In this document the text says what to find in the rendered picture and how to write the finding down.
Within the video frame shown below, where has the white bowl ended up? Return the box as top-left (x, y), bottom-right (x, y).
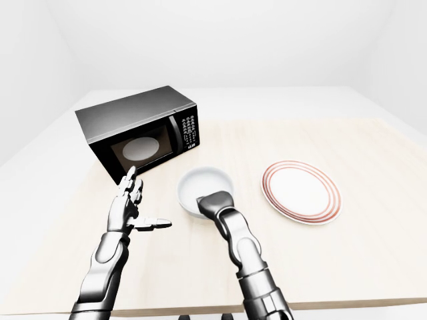
top-left (176, 166), bottom-right (236, 221)

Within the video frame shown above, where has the black and silver microwave oven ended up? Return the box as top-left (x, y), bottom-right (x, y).
top-left (74, 85), bottom-right (201, 186)

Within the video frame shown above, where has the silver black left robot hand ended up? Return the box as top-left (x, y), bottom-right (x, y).
top-left (105, 165), bottom-right (173, 238)

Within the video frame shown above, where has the white plate with red rings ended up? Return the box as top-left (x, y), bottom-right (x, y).
top-left (260, 160), bottom-right (343, 227)

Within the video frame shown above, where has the white round microwave turntable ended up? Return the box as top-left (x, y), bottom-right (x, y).
top-left (122, 137), bottom-right (160, 161)

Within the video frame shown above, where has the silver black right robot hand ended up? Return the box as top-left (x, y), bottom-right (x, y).
top-left (195, 190), bottom-right (237, 221)

